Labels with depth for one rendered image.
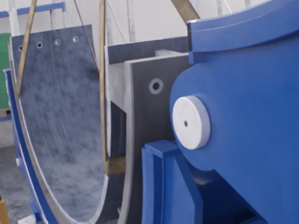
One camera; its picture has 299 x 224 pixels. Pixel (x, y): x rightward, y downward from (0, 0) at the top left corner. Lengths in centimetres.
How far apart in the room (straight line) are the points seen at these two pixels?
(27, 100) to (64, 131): 37
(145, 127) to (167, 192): 21
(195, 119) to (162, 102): 32
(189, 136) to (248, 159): 20
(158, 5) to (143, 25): 58
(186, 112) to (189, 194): 26
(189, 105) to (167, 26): 910
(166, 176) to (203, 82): 38
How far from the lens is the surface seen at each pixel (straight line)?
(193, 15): 194
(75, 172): 305
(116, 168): 167
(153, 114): 140
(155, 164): 135
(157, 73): 137
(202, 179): 155
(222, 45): 96
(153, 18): 1002
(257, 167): 100
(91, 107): 344
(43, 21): 909
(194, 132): 112
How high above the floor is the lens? 253
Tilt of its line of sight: 14 degrees down
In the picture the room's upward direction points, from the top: 5 degrees counter-clockwise
